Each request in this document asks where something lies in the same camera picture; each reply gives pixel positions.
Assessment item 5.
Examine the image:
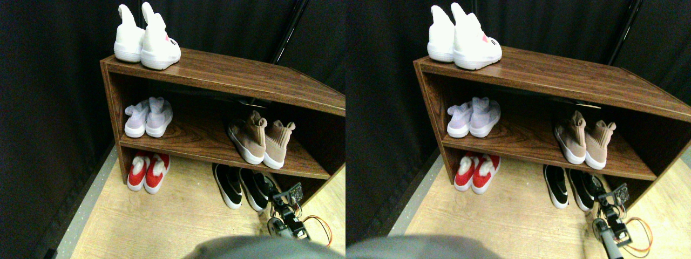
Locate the tan shoe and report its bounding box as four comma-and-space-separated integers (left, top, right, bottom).
227, 111, 268, 165
585, 120, 617, 170
263, 120, 296, 170
554, 111, 587, 165

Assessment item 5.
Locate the brown shoe rack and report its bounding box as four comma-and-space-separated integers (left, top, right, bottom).
100, 47, 346, 208
414, 46, 691, 211

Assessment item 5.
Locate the red shoe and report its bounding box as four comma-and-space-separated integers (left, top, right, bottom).
127, 152, 151, 192
471, 154, 501, 195
144, 153, 171, 195
454, 152, 479, 192

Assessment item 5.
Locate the white shoe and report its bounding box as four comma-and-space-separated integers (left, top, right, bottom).
140, 2, 181, 70
428, 5, 457, 63
114, 4, 145, 63
451, 2, 503, 70

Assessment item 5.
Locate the orange wire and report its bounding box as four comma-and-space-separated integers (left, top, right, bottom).
302, 215, 333, 248
626, 217, 654, 255

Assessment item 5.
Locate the black shoe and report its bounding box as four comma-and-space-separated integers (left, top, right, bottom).
543, 164, 570, 209
567, 168, 601, 212
212, 163, 242, 210
239, 168, 277, 212

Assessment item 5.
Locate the black curtain stand pole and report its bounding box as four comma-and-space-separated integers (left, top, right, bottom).
270, 0, 309, 64
607, 0, 643, 65

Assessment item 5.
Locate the lilac shoe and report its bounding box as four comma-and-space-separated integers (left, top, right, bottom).
447, 103, 473, 138
469, 97, 501, 138
124, 100, 151, 138
145, 97, 173, 138

